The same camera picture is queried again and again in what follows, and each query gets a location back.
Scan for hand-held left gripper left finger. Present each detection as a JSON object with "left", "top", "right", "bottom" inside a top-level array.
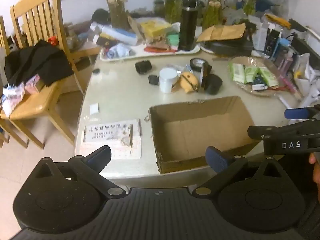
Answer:
[{"left": 35, "top": 145, "right": 127, "bottom": 198}]

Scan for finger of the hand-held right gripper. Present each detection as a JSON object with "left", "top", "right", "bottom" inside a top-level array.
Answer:
[
  {"left": 247, "top": 119, "right": 320, "bottom": 155},
  {"left": 284, "top": 106, "right": 320, "bottom": 120}
]

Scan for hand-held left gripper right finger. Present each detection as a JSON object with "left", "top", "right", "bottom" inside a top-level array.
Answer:
[{"left": 192, "top": 146, "right": 285, "bottom": 198}]

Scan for cardboard box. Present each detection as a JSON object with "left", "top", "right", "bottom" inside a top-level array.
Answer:
[{"left": 149, "top": 96, "right": 263, "bottom": 174}]

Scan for black round pouch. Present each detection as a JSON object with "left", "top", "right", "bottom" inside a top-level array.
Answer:
[{"left": 204, "top": 74, "right": 223, "bottom": 95}]

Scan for yellow plush toy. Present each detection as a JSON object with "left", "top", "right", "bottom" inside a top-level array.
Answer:
[{"left": 179, "top": 71, "right": 200, "bottom": 94}]

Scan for white jar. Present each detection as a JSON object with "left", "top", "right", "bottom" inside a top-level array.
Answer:
[{"left": 159, "top": 68, "right": 178, "bottom": 94}]

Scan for black tape roll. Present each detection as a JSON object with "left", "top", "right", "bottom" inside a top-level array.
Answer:
[{"left": 189, "top": 58, "right": 213, "bottom": 72}]

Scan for black fabric cylinder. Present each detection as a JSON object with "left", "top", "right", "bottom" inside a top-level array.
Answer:
[{"left": 135, "top": 60, "right": 152, "bottom": 75}]

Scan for person's right hand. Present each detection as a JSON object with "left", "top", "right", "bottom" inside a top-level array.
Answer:
[{"left": 309, "top": 152, "right": 320, "bottom": 183}]

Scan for printed paper card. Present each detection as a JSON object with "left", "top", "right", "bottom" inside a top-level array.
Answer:
[{"left": 80, "top": 119, "right": 142, "bottom": 160}]

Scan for green white packet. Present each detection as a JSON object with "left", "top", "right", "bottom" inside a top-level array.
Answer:
[
  {"left": 259, "top": 67, "right": 279, "bottom": 87},
  {"left": 231, "top": 63, "right": 247, "bottom": 83},
  {"left": 244, "top": 66, "right": 260, "bottom": 83}
]

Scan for pink bottle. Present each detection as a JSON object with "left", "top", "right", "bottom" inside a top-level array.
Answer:
[{"left": 279, "top": 55, "right": 293, "bottom": 73}]

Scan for blue carton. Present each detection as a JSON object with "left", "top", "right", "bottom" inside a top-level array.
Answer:
[{"left": 274, "top": 37, "right": 288, "bottom": 60}]

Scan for black carton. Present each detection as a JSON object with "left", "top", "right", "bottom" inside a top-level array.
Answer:
[{"left": 265, "top": 29, "right": 280, "bottom": 55}]

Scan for wooden chair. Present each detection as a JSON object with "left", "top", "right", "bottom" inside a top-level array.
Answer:
[
  {"left": 0, "top": 0, "right": 100, "bottom": 150},
  {"left": 0, "top": 16, "right": 10, "bottom": 148}
]

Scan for white carton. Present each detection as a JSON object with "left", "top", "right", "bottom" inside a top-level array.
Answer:
[{"left": 252, "top": 21, "right": 269, "bottom": 52}]

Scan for black flat case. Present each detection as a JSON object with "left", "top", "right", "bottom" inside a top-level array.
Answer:
[{"left": 206, "top": 39, "right": 254, "bottom": 57}]

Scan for yellow black package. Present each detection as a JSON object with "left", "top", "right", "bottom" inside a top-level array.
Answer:
[{"left": 265, "top": 14, "right": 292, "bottom": 29}]

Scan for pink packet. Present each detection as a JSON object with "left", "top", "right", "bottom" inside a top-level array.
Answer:
[{"left": 25, "top": 74, "right": 42, "bottom": 94}]

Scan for brown envelope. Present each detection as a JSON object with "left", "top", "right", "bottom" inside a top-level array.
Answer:
[{"left": 196, "top": 23, "right": 247, "bottom": 43}]

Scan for wooden side table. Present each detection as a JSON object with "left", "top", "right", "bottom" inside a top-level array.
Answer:
[{"left": 62, "top": 22, "right": 103, "bottom": 63}]

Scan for white printed plastic bag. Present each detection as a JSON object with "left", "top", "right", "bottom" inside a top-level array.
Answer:
[{"left": 1, "top": 81, "right": 25, "bottom": 117}]

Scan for light blue sock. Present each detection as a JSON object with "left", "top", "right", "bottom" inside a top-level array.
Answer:
[{"left": 106, "top": 42, "right": 133, "bottom": 58}]

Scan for white tray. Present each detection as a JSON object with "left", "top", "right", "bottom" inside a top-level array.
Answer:
[{"left": 99, "top": 42, "right": 201, "bottom": 61}]

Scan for black cloth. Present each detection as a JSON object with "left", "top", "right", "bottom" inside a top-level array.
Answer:
[{"left": 4, "top": 39, "right": 74, "bottom": 87}]

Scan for clear plastic bottle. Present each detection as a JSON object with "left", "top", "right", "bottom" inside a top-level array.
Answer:
[{"left": 271, "top": 0, "right": 289, "bottom": 13}]

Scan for black gold box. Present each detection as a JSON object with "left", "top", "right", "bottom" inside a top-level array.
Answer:
[{"left": 96, "top": 32, "right": 118, "bottom": 47}]

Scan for red flat packet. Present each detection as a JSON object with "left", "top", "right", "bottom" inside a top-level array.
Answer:
[{"left": 145, "top": 45, "right": 175, "bottom": 53}]

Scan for white lotion bottle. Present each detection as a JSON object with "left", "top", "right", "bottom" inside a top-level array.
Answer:
[{"left": 101, "top": 26, "right": 138, "bottom": 46}]

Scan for green box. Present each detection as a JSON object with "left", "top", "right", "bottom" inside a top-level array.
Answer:
[{"left": 167, "top": 33, "right": 181, "bottom": 51}]

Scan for black thermos bottle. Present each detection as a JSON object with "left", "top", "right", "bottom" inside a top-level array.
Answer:
[{"left": 179, "top": 0, "right": 199, "bottom": 51}]

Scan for crumpled brown paper bag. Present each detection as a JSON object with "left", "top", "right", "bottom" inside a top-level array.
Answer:
[{"left": 147, "top": 36, "right": 170, "bottom": 48}]

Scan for tall kraft paper pouch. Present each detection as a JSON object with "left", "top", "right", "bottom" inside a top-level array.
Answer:
[{"left": 127, "top": 16, "right": 144, "bottom": 45}]

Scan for yellow box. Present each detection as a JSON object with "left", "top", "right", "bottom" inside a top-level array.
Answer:
[{"left": 140, "top": 19, "right": 173, "bottom": 38}]

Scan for black round device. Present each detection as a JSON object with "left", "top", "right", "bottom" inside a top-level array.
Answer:
[{"left": 91, "top": 9, "right": 110, "bottom": 24}]

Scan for glass vase dried flowers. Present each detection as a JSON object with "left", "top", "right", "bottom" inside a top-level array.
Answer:
[{"left": 104, "top": 0, "right": 130, "bottom": 29}]

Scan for dark glass jar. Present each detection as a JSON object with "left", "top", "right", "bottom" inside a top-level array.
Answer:
[{"left": 154, "top": 0, "right": 165, "bottom": 14}]

